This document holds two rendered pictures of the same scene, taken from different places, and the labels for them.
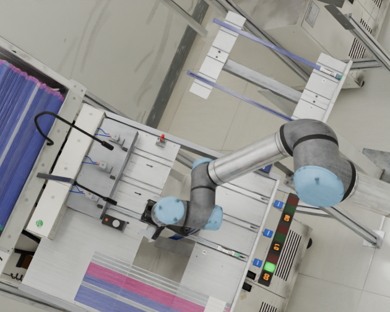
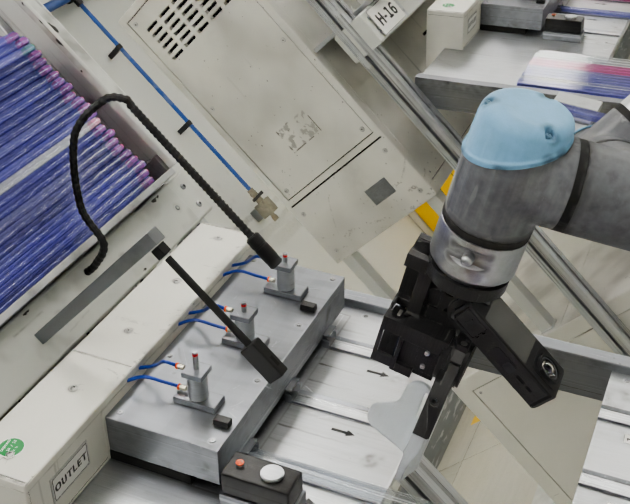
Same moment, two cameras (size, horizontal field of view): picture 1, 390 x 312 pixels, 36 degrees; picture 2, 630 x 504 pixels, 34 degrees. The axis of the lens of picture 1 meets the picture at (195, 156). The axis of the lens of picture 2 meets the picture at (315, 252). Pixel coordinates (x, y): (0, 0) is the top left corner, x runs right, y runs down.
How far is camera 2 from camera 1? 139 cm
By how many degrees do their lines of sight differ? 42
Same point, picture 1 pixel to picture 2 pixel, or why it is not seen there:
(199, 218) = not seen: outside the picture
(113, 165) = (272, 338)
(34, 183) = (25, 351)
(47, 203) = (53, 401)
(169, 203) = (519, 94)
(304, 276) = not seen: outside the picture
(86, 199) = (181, 407)
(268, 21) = (615, 288)
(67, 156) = (138, 309)
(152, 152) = not seen: hidden behind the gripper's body
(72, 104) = (169, 217)
